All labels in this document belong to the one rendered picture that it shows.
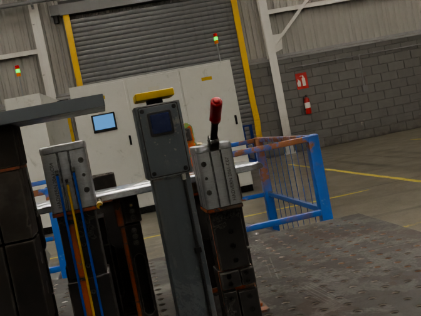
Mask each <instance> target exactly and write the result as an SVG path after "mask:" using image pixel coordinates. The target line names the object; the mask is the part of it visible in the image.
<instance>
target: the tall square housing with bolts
mask: <svg viewBox="0 0 421 316"><path fill-rule="evenodd" d="M39 154H40V156H41V162H42V165H43V170H44V176H45V180H46V185H47V189H48V195H49V200H50V204H51V210H52V213H53V214H52V216H53V218H57V222H58V227H59V230H60V236H61V242H62V245H63V251H64V254H65V260H66V265H67V269H68V275H69V278H70V279H69V282H68V288H69V292H70V298H71V303H72V307H73V313H74V316H120V313H119V309H118V304H117V298H116V294H115V288H114V284H113V279H112V273H111V269H110V264H107V259H106V256H105V250H104V247H103V241H102V237H101V231H100V226H99V222H98V216H97V213H96V209H97V207H96V203H97V202H98V201H97V199H96V193H95V187H94V183H93V178H92V174H91V169H90V163H89V159H88V153H87V149H86V142H85V141H84V140H79V141H74V142H69V143H64V144H58V145H52V146H48V147H43V148H40V149H39Z"/></svg>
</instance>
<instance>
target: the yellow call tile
mask: <svg viewBox="0 0 421 316"><path fill-rule="evenodd" d="M174 94H175V93H174V88H165V89H161V90H154V91H151V92H144V93H138V94H135V95H134V97H133V102H134V104H139V103H145V102H146V104H147V105H152V104H156V103H162V102H163V100H162V99H166V98H170V97H172V96H173V95H174Z"/></svg>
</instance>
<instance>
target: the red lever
mask: <svg viewBox="0 0 421 316"><path fill-rule="evenodd" d="M221 114H222V99H221V98H219V97H214V98H212V99H211V101H210V117H209V121H211V130H210V135H208V138H207V145H208V147H209V150H217V149H219V146H220V142H219V138H218V136H217V133H218V125H219V123H220V122H221Z"/></svg>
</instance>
